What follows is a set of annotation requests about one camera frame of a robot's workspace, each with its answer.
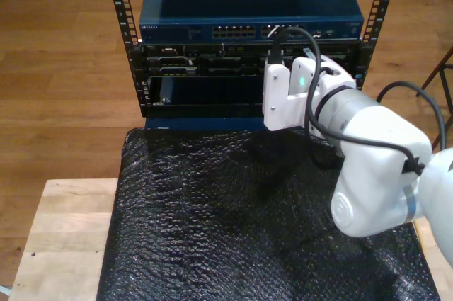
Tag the dark wooden chair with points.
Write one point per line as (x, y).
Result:
(435, 72)

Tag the black rack tray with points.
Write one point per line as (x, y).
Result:
(212, 104)

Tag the black rack server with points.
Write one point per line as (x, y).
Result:
(198, 60)

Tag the blue rack base board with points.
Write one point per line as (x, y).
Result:
(212, 123)

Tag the black bubble mat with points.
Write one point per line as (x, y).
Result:
(212, 226)

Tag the black perforated rack post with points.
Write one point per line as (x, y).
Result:
(122, 14)
(377, 14)

